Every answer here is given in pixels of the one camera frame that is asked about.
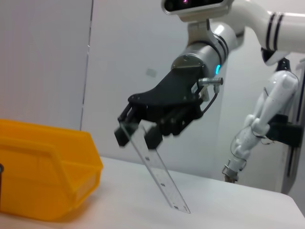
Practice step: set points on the yellow plastic bin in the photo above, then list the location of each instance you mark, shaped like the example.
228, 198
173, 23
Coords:
35, 167

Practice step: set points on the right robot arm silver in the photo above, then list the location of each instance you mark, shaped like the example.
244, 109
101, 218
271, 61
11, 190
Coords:
262, 19

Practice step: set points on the grey robot torso column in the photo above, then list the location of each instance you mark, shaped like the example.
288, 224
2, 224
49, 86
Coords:
286, 133

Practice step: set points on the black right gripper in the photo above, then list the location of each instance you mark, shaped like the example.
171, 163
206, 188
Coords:
174, 93

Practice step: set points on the transparent plastic ruler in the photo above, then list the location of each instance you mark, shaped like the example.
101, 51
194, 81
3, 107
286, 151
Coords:
162, 176

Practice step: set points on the small grey wall sticker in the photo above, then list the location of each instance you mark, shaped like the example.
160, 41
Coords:
151, 72

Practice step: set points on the black mesh pen holder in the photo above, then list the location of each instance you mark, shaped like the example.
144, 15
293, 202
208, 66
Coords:
1, 181

